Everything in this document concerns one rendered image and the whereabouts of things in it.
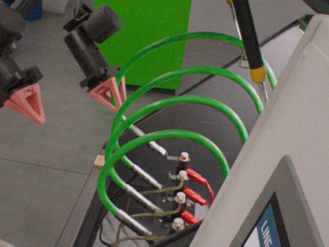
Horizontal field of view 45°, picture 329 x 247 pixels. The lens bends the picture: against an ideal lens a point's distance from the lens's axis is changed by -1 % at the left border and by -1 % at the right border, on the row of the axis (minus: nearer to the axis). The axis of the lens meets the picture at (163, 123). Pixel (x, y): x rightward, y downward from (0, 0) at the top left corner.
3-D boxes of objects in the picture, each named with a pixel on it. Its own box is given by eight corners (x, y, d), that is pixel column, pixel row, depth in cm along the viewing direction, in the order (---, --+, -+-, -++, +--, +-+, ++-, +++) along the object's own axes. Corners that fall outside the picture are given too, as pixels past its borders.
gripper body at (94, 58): (123, 71, 93) (106, 44, 93) (105, 75, 83) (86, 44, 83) (102, 86, 95) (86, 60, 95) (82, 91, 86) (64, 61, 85)
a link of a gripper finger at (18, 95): (40, 123, 75) (8, 83, 74) (18, 141, 79) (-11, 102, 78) (60, 111, 81) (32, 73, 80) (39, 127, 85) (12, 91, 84)
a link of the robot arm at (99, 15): (89, 35, 99) (62, 13, 93) (124, 7, 94) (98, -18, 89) (90, 66, 91) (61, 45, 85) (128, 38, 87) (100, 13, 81)
